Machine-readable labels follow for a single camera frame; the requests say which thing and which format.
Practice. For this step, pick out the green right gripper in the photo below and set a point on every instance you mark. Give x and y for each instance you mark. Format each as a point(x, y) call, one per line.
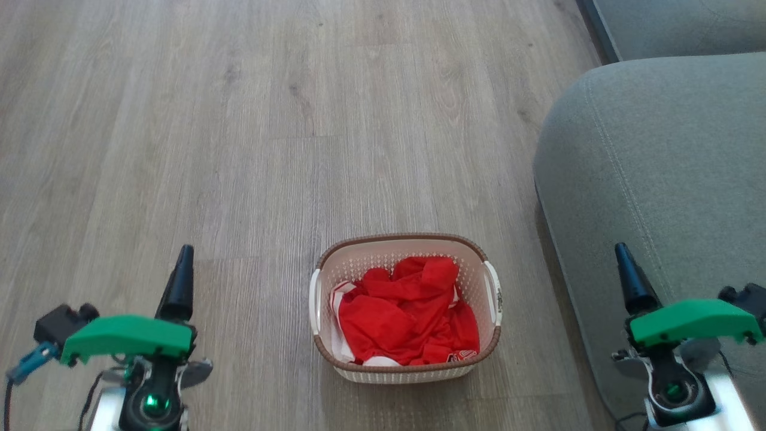
point(694, 320)

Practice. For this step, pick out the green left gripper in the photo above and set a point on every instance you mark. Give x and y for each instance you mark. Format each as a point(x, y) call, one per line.
point(128, 336)

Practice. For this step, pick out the white plastic laundry basket brown-rimmed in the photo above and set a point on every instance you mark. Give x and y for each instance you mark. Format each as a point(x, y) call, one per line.
point(407, 372)

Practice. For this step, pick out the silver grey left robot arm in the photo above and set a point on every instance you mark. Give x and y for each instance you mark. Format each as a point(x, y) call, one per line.
point(152, 395)

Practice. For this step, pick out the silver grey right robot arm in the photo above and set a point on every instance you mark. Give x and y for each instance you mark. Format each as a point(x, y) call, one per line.
point(676, 389)

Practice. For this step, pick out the red and white garment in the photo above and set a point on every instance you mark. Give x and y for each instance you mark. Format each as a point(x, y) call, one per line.
point(401, 317)

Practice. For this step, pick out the grey fabric sofa seat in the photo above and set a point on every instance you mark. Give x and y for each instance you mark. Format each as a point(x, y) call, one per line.
point(676, 27)

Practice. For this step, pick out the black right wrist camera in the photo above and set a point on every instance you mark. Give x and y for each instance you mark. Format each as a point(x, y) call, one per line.
point(748, 299)

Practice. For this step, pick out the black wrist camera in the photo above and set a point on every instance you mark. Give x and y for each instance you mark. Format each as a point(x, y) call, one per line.
point(60, 326)
point(748, 299)

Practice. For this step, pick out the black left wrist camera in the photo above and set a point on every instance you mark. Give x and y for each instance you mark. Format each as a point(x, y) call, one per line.
point(60, 326)

